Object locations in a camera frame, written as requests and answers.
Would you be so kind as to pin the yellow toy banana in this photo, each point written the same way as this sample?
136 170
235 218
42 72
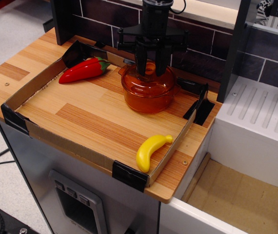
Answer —
148 147

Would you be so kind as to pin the orange transparent pot lid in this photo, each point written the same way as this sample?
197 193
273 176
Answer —
149 84

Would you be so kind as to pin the red toy chili pepper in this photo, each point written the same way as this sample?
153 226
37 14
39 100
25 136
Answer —
90 68

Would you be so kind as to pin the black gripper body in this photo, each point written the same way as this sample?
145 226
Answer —
153 32

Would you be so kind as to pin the silver toy dishwasher front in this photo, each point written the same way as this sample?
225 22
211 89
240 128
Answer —
76 198

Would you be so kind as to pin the white toy sink unit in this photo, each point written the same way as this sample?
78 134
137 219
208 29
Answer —
232 185

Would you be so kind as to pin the dark shelf upright post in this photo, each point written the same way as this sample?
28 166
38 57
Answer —
228 79

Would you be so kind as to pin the orange transparent plastic pot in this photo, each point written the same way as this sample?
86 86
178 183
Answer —
150 105

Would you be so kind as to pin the cardboard fence with black tape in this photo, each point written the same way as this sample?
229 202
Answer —
91 121

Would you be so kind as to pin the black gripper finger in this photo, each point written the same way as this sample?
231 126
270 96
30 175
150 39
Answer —
163 55
141 49

